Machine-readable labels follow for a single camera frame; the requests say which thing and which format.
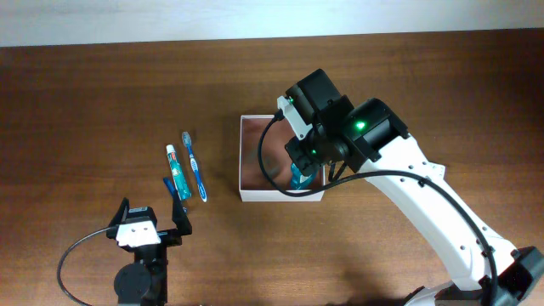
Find blue pen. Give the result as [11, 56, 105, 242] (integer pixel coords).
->
[162, 177, 180, 201]

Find green toothpaste tube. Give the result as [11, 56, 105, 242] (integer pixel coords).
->
[166, 144, 192, 201]

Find blue white toothbrush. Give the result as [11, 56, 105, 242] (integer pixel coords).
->
[182, 131, 207, 202]

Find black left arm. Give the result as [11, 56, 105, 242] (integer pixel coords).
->
[106, 198, 192, 306]

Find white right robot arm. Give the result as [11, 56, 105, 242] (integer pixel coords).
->
[277, 69, 543, 305]

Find green white soap box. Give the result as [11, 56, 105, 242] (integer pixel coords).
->
[427, 162, 446, 180]

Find white box pink inside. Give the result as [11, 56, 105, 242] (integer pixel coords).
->
[238, 115, 324, 202]

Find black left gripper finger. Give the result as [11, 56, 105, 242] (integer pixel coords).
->
[108, 197, 130, 227]
[172, 198, 192, 237]

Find blue mouthwash bottle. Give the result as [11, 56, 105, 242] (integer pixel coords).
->
[290, 163, 318, 190]

